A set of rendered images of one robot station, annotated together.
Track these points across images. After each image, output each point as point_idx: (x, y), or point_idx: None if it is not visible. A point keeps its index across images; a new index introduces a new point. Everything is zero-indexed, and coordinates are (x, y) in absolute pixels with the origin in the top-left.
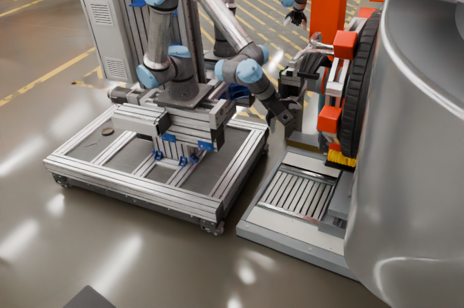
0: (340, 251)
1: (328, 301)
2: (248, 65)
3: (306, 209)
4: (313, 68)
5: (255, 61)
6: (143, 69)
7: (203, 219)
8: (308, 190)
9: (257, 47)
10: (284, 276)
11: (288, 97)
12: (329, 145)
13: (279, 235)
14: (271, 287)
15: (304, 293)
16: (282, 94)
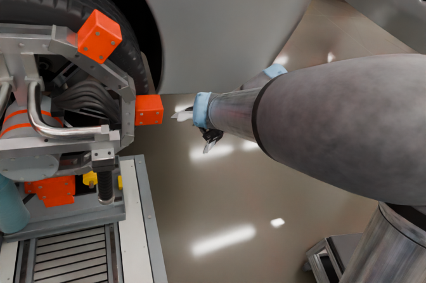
0: (135, 195)
1: (175, 193)
2: (283, 70)
3: (96, 252)
4: (111, 99)
5: (276, 63)
6: None
7: None
8: (59, 268)
9: (216, 94)
10: (178, 231)
11: (180, 120)
12: (73, 186)
13: (151, 251)
14: (194, 233)
15: (181, 209)
16: (111, 183)
